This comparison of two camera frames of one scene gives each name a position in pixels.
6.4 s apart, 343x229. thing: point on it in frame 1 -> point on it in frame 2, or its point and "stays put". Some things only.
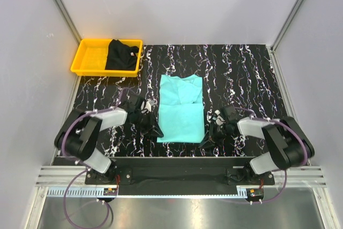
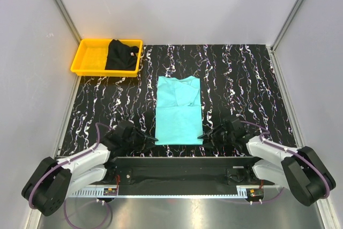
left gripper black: x=152 y=128 -> x=142 y=138
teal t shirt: x=180 y=109 stays put
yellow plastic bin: x=90 y=59 stays put
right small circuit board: x=254 y=194 stays put
